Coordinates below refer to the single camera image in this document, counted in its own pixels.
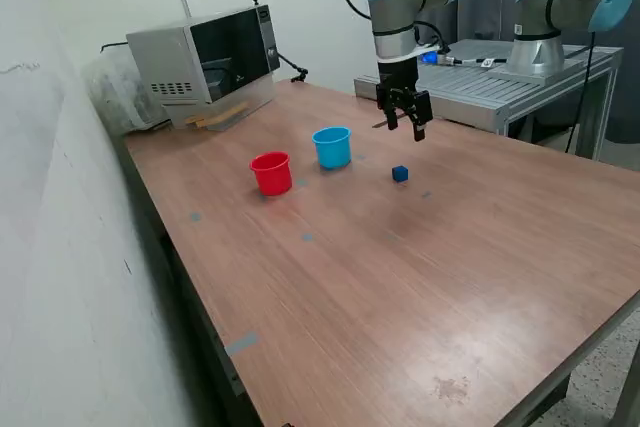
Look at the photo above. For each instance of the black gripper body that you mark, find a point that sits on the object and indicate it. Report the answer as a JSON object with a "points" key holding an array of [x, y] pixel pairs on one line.
{"points": [[397, 74]]}

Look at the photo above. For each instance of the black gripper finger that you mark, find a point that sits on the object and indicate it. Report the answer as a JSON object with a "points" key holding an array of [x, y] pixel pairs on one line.
{"points": [[392, 114], [421, 109]]}

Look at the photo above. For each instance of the blue cube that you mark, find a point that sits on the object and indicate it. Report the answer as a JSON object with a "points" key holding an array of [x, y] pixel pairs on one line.
{"points": [[400, 174]]}

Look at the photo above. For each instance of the aluminium robot base table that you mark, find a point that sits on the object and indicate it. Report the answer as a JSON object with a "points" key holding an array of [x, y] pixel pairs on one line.
{"points": [[475, 89]]}

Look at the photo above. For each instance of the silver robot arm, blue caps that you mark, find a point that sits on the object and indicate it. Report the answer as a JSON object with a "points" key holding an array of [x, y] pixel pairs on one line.
{"points": [[395, 12]]}

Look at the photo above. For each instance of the thin metal strip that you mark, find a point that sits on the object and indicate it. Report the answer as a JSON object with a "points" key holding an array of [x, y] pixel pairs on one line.
{"points": [[380, 124]]}

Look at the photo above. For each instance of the blue plastic cup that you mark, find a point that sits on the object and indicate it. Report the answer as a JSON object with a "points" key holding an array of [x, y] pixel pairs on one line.
{"points": [[332, 154]]}

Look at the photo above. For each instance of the red plastic cup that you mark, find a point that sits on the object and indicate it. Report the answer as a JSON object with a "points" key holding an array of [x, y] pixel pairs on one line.
{"points": [[272, 179]]}

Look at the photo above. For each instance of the clear acrylic stand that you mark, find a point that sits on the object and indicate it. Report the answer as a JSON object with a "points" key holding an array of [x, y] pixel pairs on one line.
{"points": [[255, 97]]}

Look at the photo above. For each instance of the wooden sticks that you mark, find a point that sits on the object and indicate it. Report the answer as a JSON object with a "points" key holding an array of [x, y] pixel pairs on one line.
{"points": [[215, 118]]}

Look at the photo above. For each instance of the silver microwave oven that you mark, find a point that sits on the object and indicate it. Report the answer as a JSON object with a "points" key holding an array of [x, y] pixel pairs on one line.
{"points": [[165, 62]]}

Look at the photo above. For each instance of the grey tape strip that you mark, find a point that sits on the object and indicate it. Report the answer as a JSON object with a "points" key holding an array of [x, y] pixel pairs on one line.
{"points": [[241, 343]]}

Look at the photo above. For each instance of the wrist camera on white plate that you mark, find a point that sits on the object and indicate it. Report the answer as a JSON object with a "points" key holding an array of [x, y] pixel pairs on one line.
{"points": [[430, 57]]}

